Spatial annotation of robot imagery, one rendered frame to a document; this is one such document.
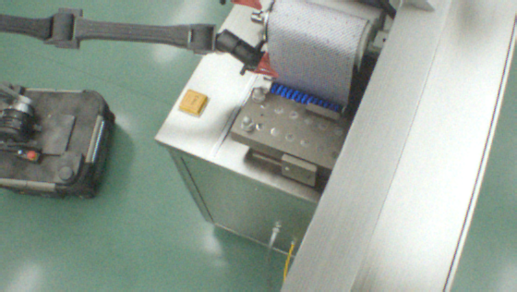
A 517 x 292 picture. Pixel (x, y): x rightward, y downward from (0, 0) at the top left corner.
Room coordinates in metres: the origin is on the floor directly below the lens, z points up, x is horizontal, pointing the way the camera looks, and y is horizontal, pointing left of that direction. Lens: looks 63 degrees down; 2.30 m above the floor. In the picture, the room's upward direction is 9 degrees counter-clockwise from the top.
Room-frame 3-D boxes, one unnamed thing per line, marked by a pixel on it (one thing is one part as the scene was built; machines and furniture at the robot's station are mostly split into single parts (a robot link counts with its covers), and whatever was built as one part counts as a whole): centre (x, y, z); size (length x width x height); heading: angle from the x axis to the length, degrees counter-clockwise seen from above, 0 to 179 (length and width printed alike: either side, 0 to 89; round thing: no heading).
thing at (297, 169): (0.56, -0.10, 0.96); 0.10 x 0.03 x 0.11; 58
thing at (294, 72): (0.77, -0.16, 1.10); 0.23 x 0.01 x 0.18; 58
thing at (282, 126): (0.65, -0.13, 1.00); 0.40 x 0.16 x 0.06; 58
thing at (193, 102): (0.88, 0.19, 0.91); 0.07 x 0.07 x 0.02; 58
